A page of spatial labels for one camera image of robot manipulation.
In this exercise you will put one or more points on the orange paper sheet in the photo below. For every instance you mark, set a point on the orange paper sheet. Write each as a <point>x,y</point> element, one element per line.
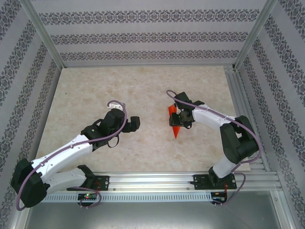
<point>176,132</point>

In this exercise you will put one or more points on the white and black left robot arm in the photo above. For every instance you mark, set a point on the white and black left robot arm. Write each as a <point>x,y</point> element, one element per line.
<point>64,155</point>

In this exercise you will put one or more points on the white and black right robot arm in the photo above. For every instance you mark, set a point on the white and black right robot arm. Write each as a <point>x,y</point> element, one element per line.
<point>238,140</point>

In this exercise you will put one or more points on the left controller circuit board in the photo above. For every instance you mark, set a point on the left controller circuit board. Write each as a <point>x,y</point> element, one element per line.
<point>87,196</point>

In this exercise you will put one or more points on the controller circuit board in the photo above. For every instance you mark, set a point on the controller circuit board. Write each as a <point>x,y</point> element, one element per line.
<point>219,196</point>
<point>87,196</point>

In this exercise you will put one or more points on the right controller circuit board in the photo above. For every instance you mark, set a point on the right controller circuit board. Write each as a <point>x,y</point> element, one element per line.
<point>219,196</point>

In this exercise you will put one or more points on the grey metal panel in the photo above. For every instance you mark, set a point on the grey metal panel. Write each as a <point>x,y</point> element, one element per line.
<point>152,217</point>

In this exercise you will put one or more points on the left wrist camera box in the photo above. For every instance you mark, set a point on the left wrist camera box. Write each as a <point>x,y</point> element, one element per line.
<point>115,106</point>

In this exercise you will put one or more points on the aluminium side rail profile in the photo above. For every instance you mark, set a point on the aluminium side rail profile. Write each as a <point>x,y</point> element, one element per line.
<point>238,95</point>

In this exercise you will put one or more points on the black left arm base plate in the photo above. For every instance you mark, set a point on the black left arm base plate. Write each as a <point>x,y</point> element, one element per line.
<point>103,182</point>

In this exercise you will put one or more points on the long aluminium mounting rail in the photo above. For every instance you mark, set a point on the long aluminium mounting rail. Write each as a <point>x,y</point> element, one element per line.
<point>152,181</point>

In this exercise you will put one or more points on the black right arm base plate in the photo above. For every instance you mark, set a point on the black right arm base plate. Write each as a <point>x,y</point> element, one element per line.
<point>201,182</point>

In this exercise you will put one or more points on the aluminium frame post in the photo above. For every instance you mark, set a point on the aluminium frame post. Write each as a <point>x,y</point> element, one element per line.
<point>255,31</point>
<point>45,38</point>

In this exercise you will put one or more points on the aluminium frame beam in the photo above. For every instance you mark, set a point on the aluminium frame beam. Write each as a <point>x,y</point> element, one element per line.
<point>21,217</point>
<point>282,212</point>

